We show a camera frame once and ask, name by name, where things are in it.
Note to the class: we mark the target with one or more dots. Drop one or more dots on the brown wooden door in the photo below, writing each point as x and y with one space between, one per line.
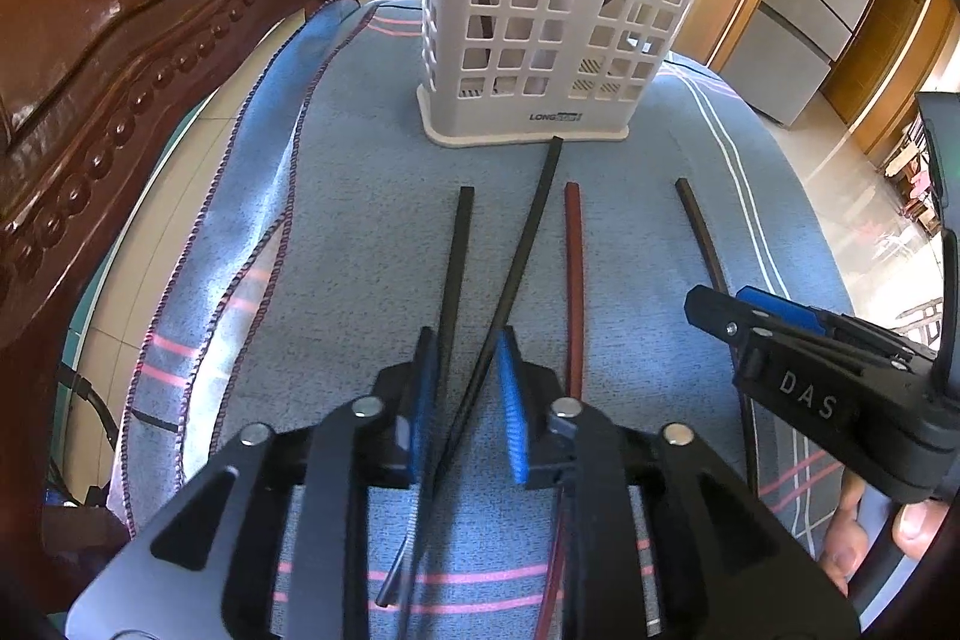
877 48

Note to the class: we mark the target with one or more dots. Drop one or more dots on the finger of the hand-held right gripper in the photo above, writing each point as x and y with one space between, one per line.
712 310
780 306

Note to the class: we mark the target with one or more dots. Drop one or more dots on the dark brown chopstick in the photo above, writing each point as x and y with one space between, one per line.
701 235

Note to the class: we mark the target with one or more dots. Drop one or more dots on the person's right hand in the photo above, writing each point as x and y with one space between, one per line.
844 535

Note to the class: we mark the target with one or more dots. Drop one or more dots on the blue striped towel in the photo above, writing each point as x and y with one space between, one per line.
360 197

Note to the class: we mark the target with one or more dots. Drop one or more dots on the carved wooden chair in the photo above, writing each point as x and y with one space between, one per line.
112 48

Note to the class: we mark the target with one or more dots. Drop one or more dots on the white plastic utensil holder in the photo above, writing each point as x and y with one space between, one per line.
525 10

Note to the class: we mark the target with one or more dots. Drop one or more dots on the reddish brown chopstick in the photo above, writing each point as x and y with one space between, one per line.
574 280

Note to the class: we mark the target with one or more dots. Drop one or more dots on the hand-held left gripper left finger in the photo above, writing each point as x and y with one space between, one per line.
424 407

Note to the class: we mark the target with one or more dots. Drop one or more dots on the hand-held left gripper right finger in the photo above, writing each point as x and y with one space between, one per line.
517 407

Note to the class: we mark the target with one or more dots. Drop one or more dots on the distant wooden chairs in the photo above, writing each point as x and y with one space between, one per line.
919 183

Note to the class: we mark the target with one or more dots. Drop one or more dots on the black chopstick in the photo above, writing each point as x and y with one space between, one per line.
459 265
536 212

